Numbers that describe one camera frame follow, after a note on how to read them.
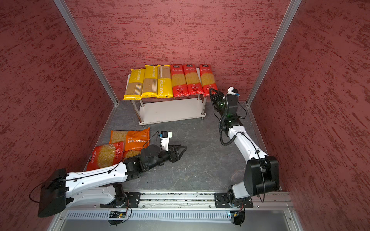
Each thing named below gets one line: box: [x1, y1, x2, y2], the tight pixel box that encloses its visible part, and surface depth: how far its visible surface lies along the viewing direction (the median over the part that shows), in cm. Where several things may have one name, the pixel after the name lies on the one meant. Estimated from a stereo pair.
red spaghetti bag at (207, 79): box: [199, 63, 218, 97], surface depth 83 cm
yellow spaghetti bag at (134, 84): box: [123, 68, 146, 101], surface depth 81 cm
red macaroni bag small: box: [86, 141, 125, 172], surface depth 86 cm
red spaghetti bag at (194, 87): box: [183, 63, 205, 96], surface depth 82 cm
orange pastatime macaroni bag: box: [109, 127, 150, 160], surface depth 94 cm
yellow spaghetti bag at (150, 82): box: [141, 64, 159, 98], surface depth 82 cm
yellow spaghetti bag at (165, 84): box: [156, 64, 174, 99], surface depth 81 cm
